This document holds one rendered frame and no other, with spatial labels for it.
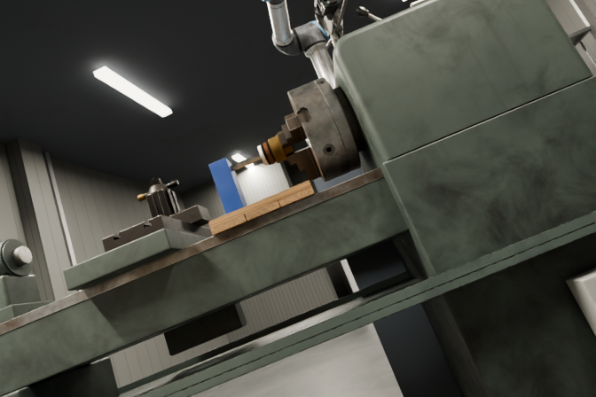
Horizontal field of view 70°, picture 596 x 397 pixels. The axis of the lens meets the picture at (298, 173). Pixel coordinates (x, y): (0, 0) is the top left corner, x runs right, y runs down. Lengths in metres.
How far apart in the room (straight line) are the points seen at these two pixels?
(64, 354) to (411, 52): 1.25
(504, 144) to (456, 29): 0.34
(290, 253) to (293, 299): 6.57
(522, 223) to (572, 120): 0.30
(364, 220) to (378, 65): 0.43
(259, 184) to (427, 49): 6.84
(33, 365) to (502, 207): 1.30
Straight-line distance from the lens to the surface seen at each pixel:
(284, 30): 1.89
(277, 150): 1.33
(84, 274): 1.28
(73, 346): 1.37
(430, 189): 1.12
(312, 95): 1.27
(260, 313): 7.89
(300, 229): 1.15
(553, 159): 1.23
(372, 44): 1.25
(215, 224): 1.18
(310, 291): 7.63
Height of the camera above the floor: 0.65
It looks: 14 degrees up
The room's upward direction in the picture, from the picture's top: 22 degrees counter-clockwise
